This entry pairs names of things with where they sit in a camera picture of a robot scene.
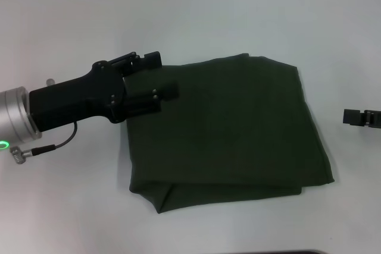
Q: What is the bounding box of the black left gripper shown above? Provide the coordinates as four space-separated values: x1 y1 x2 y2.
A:
28 51 181 133

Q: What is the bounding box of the grey cable with metal plug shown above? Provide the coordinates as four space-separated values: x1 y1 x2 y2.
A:
11 120 79 165

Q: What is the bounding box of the dark green FREE t-shirt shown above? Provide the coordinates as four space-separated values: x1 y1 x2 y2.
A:
124 53 336 215

